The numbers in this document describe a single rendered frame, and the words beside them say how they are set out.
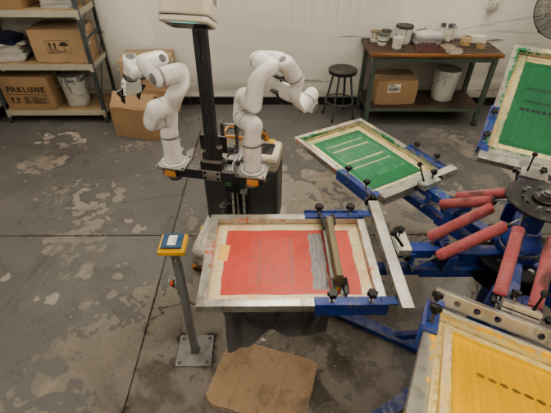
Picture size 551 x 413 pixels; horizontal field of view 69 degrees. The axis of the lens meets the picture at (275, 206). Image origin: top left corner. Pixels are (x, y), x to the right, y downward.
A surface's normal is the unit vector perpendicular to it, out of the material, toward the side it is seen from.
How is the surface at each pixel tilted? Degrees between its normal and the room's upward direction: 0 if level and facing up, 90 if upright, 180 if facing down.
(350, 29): 90
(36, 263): 0
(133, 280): 0
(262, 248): 0
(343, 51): 90
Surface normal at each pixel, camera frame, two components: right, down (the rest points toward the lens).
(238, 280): 0.01, -0.78
